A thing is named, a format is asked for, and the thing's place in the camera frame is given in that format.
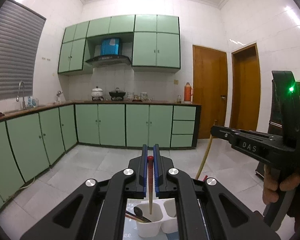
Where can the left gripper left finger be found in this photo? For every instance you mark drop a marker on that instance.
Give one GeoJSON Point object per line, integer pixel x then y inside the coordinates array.
{"type": "Point", "coordinates": [96, 209]}

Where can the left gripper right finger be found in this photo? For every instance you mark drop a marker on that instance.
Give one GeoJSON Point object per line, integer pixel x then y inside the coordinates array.
{"type": "Point", "coordinates": [206, 209]}

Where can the black spoon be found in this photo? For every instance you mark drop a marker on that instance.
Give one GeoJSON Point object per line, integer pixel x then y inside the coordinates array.
{"type": "Point", "coordinates": [138, 212]}

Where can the wooden chopstick red tip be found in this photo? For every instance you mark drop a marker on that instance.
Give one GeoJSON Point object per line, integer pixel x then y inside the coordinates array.
{"type": "Point", "coordinates": [150, 160]}

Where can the green lower kitchen cabinets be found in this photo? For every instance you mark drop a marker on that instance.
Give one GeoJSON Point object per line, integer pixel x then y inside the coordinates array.
{"type": "Point", "coordinates": [33, 140]}

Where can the person right hand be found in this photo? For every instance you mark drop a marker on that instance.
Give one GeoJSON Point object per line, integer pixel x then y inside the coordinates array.
{"type": "Point", "coordinates": [271, 185]}

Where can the light blue table mat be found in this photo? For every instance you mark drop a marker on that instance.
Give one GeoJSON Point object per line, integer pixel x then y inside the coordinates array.
{"type": "Point", "coordinates": [131, 229]}

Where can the white two-compartment utensil holder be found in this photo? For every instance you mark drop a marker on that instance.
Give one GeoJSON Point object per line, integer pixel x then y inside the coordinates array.
{"type": "Point", "coordinates": [156, 218]}

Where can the brown wooden door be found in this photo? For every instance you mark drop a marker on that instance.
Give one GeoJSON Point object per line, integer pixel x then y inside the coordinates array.
{"type": "Point", "coordinates": [210, 87]}
{"type": "Point", "coordinates": [246, 88]}

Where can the orange thermos flask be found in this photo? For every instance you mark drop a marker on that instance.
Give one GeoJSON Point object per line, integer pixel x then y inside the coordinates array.
{"type": "Point", "coordinates": [188, 91]}

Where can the black wok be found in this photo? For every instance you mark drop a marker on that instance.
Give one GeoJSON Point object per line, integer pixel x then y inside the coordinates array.
{"type": "Point", "coordinates": [117, 95]}

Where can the white cooking pot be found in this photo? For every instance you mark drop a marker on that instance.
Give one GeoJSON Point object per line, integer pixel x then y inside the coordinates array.
{"type": "Point", "coordinates": [97, 94]}

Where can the black range hood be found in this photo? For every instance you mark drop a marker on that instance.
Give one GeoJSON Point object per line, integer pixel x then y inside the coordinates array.
{"type": "Point", "coordinates": [108, 60]}

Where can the blue box on hood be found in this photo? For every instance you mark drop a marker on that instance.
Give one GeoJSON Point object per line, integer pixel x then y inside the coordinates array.
{"type": "Point", "coordinates": [111, 46]}

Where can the grey window blind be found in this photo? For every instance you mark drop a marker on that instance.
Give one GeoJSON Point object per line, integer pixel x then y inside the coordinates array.
{"type": "Point", "coordinates": [20, 32]}

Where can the green upper wall cabinets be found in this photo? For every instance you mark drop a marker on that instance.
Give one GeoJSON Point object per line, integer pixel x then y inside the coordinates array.
{"type": "Point", "coordinates": [152, 43]}

